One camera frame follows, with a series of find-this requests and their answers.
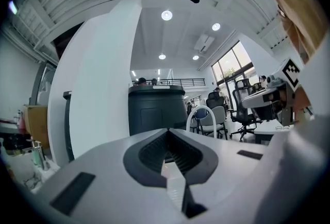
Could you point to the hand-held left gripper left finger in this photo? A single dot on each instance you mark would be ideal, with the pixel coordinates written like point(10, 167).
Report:
point(103, 166)

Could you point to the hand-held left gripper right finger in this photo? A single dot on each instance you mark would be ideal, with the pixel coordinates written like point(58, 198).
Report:
point(227, 166)

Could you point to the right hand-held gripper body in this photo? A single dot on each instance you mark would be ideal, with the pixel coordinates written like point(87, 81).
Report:
point(290, 71)

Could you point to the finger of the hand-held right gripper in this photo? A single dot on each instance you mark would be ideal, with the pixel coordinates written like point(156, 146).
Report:
point(260, 99)

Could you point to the person's right forearm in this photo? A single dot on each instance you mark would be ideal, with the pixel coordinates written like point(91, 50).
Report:
point(303, 102)

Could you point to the green pump dispenser bottle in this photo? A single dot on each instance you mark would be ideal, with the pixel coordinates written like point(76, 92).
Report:
point(38, 156)

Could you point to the red bottle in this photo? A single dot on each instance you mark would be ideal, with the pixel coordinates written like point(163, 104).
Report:
point(22, 123)

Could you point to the person's right hand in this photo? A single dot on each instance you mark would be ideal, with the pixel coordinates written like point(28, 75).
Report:
point(282, 96)

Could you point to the black mesh office chair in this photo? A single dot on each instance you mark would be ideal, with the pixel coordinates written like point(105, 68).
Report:
point(216, 100)
point(243, 104)

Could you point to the white desk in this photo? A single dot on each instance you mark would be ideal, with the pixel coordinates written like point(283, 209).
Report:
point(268, 130)

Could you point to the eyeglasses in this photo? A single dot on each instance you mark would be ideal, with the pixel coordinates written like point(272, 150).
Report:
point(282, 128)

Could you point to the large glass window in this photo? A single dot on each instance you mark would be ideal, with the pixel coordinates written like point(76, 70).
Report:
point(232, 63)

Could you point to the white arched faucet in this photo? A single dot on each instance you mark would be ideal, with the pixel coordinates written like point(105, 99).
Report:
point(206, 108)

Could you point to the dark blue chair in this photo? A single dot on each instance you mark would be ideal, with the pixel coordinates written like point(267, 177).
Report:
point(199, 114)

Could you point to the person's mustard shirt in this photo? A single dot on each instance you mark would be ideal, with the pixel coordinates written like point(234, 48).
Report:
point(296, 11)

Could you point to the marble-pattern counter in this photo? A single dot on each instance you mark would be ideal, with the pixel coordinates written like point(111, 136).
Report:
point(33, 179)

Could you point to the large black cabinet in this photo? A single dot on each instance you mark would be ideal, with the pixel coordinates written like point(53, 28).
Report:
point(157, 112)

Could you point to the black balcony railing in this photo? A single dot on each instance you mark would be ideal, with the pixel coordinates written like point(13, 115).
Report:
point(185, 81)

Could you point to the round ceiling light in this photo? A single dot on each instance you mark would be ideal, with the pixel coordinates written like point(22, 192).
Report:
point(162, 56)
point(195, 57)
point(216, 26)
point(166, 15)

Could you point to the brown cardboard box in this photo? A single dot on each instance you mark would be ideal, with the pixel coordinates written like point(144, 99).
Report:
point(37, 125)

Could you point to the white ceiling air conditioner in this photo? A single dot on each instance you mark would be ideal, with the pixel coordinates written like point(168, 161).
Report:
point(204, 43)

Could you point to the black table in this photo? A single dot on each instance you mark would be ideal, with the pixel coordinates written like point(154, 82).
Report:
point(13, 138)

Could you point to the grey glass-door cabinet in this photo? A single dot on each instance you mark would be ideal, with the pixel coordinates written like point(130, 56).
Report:
point(43, 84)

